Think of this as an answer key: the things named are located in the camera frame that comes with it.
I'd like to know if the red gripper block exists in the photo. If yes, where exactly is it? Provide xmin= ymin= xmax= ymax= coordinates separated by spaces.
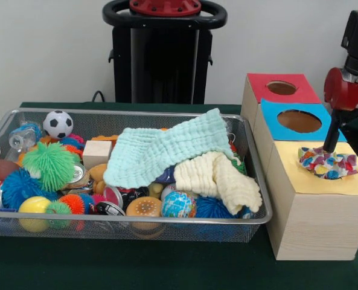
xmin=322 ymin=66 xmax=358 ymax=153

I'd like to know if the multicolour rope toy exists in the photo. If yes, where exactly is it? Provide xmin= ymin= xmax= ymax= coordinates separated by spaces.
xmin=298 ymin=146 xmax=358 ymax=181

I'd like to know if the mint green waffle cloth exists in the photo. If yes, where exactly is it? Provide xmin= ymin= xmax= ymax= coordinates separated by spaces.
xmin=103 ymin=108 xmax=243 ymax=187

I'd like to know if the wooden box with three holes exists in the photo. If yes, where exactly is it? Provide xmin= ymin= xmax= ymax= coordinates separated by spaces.
xmin=240 ymin=72 xmax=358 ymax=261

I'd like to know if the shallow clear mesh bin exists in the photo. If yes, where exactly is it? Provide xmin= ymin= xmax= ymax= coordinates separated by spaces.
xmin=0 ymin=108 xmax=273 ymax=244

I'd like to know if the dark green table cloth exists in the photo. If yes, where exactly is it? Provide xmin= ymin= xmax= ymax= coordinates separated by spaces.
xmin=0 ymin=101 xmax=358 ymax=290
xmin=340 ymin=116 xmax=358 ymax=152

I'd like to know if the cream waffle cloth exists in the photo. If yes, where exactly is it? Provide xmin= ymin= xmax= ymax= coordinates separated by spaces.
xmin=174 ymin=150 xmax=263 ymax=216

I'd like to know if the globe print ball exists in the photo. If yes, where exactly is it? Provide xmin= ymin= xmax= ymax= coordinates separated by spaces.
xmin=160 ymin=190 xmax=197 ymax=219

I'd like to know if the burger squeeze toy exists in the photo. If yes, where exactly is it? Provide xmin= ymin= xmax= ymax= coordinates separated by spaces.
xmin=126 ymin=196 xmax=163 ymax=239

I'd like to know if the plain wooden block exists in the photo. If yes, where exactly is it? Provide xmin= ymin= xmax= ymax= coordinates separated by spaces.
xmin=82 ymin=140 xmax=113 ymax=170

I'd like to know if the small soccer ball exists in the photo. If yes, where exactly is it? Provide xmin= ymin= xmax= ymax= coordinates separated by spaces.
xmin=42 ymin=110 xmax=74 ymax=140

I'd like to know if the lime green spiky ball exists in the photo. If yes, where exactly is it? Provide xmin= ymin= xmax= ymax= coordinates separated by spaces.
xmin=22 ymin=141 xmax=77 ymax=193

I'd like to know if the yellow ball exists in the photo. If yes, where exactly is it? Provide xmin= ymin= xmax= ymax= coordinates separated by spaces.
xmin=18 ymin=196 xmax=52 ymax=233

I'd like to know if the blue spiky ball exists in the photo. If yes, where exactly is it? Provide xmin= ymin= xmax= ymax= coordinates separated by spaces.
xmin=0 ymin=168 xmax=59 ymax=211

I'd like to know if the small brown football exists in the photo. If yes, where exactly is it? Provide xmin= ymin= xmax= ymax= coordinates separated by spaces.
xmin=0 ymin=159 xmax=21 ymax=182

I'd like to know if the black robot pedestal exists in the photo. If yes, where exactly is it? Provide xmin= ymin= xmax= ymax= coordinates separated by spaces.
xmin=102 ymin=0 xmax=228 ymax=105

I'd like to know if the thin black cable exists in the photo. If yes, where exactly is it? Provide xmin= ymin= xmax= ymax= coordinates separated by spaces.
xmin=92 ymin=89 xmax=107 ymax=103

